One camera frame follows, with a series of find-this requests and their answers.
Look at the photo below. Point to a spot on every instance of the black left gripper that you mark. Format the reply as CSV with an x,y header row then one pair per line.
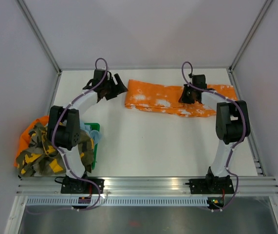
x,y
119,89

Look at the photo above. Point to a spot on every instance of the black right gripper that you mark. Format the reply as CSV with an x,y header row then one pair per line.
x,y
183,98

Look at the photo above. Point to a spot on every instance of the orange white tie-dye trousers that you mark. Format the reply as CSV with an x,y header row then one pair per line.
x,y
158,98

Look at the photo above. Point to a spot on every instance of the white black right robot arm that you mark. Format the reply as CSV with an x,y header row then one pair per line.
x,y
232,127

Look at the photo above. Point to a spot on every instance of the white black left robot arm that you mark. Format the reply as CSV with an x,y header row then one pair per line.
x,y
64,121

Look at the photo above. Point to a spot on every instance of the camouflage trousers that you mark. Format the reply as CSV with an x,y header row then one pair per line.
x,y
39,157

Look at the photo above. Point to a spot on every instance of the green plastic bin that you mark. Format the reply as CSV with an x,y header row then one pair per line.
x,y
95,146

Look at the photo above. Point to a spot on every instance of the orange garment in pile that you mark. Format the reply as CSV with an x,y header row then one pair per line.
x,y
25,138

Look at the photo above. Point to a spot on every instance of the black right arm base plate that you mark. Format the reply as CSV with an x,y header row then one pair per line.
x,y
201,186

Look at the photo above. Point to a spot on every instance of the right aluminium frame post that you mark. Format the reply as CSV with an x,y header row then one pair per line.
x,y
252,31

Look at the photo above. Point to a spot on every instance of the aluminium frame post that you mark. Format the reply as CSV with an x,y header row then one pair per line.
x,y
252,31
38,34

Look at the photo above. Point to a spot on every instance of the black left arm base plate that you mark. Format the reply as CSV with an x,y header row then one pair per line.
x,y
76,186

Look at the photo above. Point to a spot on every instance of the left aluminium frame post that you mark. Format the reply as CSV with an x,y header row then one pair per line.
x,y
38,34

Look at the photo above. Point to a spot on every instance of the aluminium mounting rail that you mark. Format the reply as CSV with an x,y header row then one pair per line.
x,y
149,186

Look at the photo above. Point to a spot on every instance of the white slotted cable duct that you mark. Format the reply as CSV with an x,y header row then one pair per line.
x,y
118,201

